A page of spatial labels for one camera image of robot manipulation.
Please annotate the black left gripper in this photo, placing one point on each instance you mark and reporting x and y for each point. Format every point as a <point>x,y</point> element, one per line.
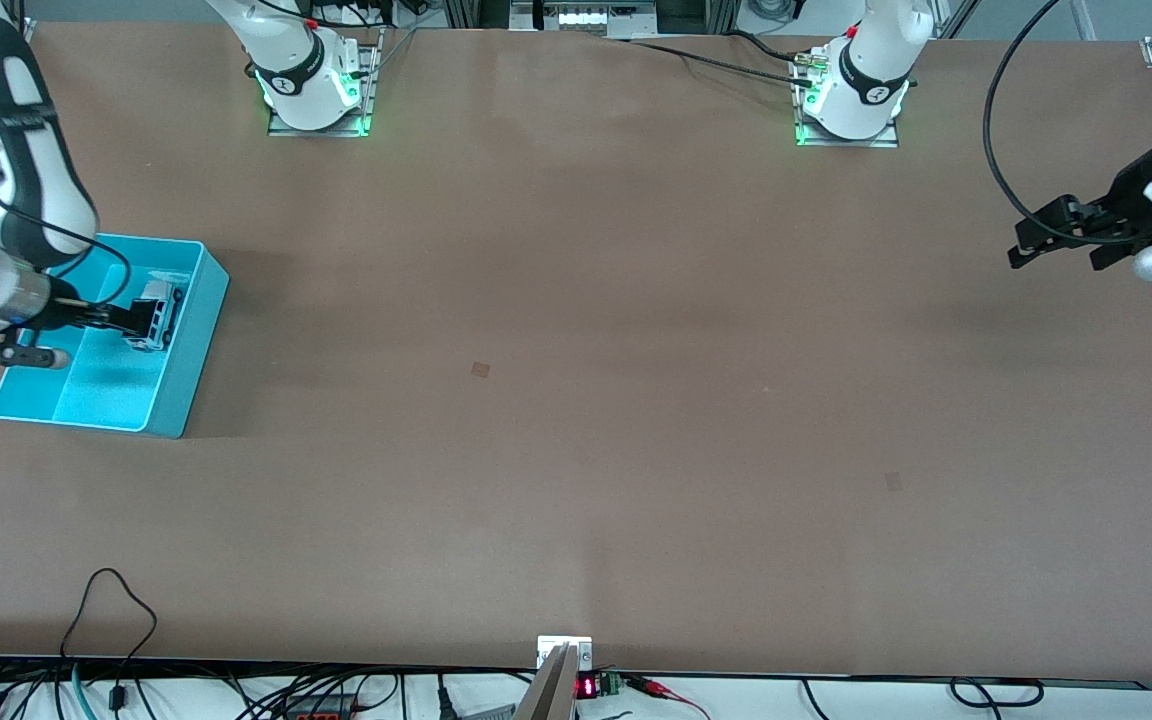
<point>1128,197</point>

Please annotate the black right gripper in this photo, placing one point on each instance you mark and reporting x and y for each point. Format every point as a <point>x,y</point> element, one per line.
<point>64,312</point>

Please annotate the white jeep toy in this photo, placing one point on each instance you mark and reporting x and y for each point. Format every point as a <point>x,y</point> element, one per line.
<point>174,300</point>

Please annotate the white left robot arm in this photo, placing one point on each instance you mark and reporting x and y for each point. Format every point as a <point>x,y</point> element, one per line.
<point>871,60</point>

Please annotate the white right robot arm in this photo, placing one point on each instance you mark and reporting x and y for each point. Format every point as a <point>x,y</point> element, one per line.
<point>26,150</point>

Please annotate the cyan plastic bin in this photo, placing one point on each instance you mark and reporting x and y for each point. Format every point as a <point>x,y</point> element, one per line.
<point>116,390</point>

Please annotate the silver control unit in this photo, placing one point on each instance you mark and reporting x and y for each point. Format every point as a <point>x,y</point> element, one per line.
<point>581,18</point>

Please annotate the red digit display module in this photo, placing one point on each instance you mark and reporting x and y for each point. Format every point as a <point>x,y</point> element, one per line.
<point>586,687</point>

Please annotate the green terminal block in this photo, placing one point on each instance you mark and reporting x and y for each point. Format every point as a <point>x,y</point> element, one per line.
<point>610,684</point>

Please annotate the red black clip leads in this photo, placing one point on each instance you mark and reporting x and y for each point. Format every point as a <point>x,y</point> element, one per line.
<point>651,686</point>

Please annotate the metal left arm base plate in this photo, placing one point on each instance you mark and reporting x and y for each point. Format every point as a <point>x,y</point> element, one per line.
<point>886,138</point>

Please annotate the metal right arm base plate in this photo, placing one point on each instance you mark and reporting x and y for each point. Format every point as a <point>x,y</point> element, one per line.
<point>366,100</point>

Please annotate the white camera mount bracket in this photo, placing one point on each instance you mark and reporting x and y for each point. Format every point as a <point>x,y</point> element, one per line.
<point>548,648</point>

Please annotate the grey aluminium camera bar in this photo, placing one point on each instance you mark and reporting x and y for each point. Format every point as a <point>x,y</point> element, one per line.
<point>548,695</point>

